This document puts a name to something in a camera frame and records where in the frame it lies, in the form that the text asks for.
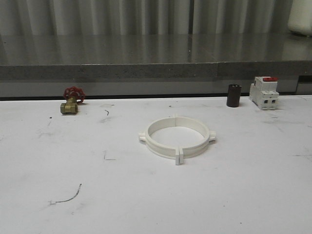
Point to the white half pipe clamp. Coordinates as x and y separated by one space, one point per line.
192 150
166 151

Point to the grey stone counter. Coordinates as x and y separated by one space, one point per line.
152 65

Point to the dark brown cylindrical capacitor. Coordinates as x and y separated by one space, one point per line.
233 97

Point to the brass valve red handwheel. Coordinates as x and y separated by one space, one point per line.
74 96

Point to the white container on counter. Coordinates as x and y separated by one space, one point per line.
300 18

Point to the white circuit breaker red switch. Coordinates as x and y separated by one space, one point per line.
263 92

